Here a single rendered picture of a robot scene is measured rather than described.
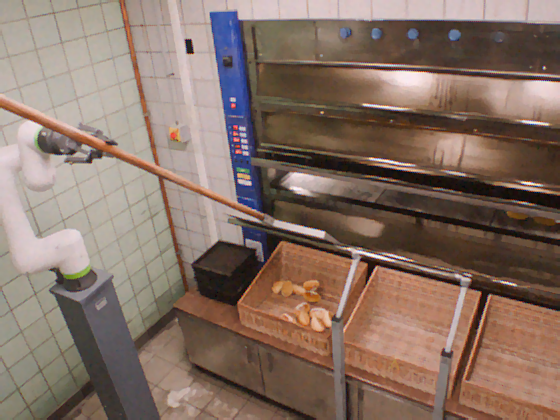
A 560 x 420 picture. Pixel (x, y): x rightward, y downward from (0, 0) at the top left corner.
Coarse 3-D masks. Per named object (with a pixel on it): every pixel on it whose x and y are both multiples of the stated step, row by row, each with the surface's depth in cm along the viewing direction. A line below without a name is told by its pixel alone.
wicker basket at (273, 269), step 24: (288, 264) 284; (312, 264) 275; (336, 264) 266; (360, 264) 258; (264, 288) 275; (360, 288) 255; (240, 312) 258; (264, 312) 269; (288, 312) 267; (336, 312) 263; (288, 336) 245; (312, 336) 234
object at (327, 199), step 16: (272, 192) 274; (288, 192) 267; (304, 192) 264; (320, 192) 262; (352, 208) 249; (368, 208) 243; (384, 208) 241; (400, 208) 239; (432, 224) 228; (448, 224) 223; (464, 224) 221; (480, 224) 220; (496, 240) 213; (512, 240) 209; (528, 240) 205; (544, 240) 203
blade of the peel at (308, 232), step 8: (224, 208) 234; (232, 216) 235; (240, 216) 229; (248, 216) 227; (264, 224) 227; (280, 224) 218; (288, 224) 216; (296, 232) 219; (304, 232) 212; (312, 232) 210; (320, 232) 208; (328, 240) 212
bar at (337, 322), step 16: (240, 224) 243; (256, 224) 240; (304, 240) 225; (320, 240) 222; (352, 256) 212; (368, 256) 209; (384, 256) 206; (352, 272) 211; (432, 272) 195; (448, 272) 192; (464, 288) 188; (336, 320) 206; (336, 336) 209; (448, 336) 185; (336, 352) 214; (448, 352) 183; (336, 368) 220; (448, 368) 183; (336, 384) 225; (448, 384) 192; (336, 400) 231; (336, 416) 238
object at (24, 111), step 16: (0, 96) 103; (16, 112) 108; (32, 112) 111; (48, 128) 116; (64, 128) 119; (96, 144) 129; (128, 160) 140; (144, 160) 146; (160, 176) 153; (176, 176) 159; (208, 192) 175; (240, 208) 195
